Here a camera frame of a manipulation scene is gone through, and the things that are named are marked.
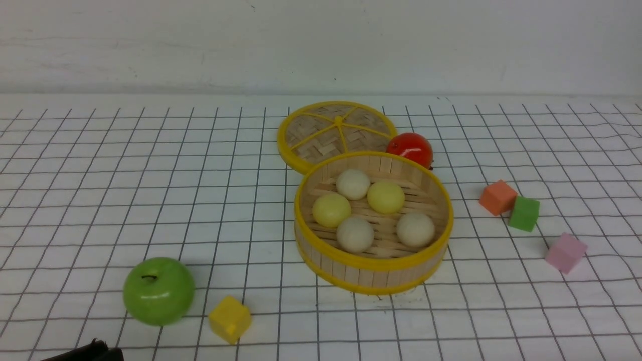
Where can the bamboo steamer tray yellow rim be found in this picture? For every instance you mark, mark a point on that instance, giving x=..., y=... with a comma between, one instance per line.
x=387, y=266

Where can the white bun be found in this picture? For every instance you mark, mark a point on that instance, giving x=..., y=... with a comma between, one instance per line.
x=415, y=229
x=355, y=235
x=353, y=184

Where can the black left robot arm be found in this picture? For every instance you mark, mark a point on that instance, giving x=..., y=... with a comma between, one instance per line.
x=96, y=350

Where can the green apple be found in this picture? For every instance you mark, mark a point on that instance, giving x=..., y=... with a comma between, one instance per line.
x=158, y=291

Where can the orange cube block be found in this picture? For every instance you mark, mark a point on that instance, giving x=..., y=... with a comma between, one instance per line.
x=498, y=197

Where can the pink cube block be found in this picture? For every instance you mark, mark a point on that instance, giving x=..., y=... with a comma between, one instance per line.
x=566, y=253

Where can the red tomato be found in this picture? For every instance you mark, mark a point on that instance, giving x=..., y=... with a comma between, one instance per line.
x=414, y=147

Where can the yellow cube block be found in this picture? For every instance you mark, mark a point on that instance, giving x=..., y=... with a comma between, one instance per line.
x=230, y=319

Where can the green cube block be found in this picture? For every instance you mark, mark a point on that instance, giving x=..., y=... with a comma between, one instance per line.
x=524, y=214

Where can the bamboo steamer lid yellow rim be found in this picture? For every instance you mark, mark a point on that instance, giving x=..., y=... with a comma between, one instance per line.
x=317, y=132

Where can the yellow bun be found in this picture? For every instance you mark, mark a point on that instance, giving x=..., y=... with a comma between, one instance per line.
x=330, y=210
x=385, y=197

